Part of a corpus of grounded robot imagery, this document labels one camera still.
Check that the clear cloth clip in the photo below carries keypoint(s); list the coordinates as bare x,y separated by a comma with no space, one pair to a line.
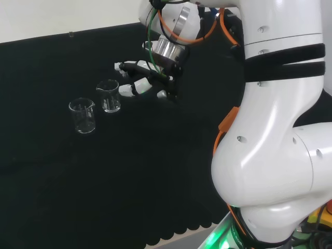
70,34

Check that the yellow stop button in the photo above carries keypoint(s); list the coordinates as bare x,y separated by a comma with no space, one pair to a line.
319,215

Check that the clear glass beaker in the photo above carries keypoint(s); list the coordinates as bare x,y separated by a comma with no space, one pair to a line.
83,119
109,99

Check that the black bench cloth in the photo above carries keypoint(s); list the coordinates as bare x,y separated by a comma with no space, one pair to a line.
129,168

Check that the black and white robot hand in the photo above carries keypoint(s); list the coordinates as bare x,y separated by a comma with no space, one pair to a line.
169,75

